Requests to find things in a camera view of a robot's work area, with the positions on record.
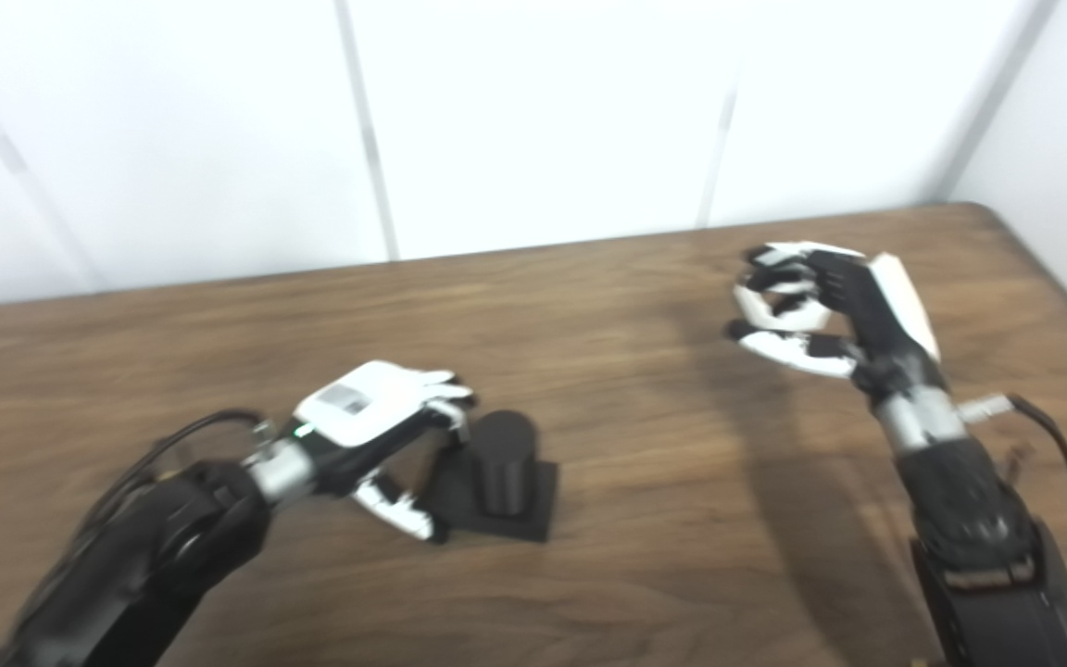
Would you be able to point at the black peg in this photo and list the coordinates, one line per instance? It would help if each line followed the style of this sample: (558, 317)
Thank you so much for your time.
(506, 463)

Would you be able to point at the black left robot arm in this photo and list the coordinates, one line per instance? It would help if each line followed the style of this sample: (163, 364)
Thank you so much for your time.
(144, 556)

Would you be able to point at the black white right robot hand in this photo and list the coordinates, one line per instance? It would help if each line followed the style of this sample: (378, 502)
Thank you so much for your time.
(867, 306)

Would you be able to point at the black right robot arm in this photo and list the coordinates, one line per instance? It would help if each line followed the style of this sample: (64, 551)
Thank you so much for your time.
(969, 519)

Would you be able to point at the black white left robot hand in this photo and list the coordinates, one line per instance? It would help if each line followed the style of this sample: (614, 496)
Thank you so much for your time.
(357, 408)

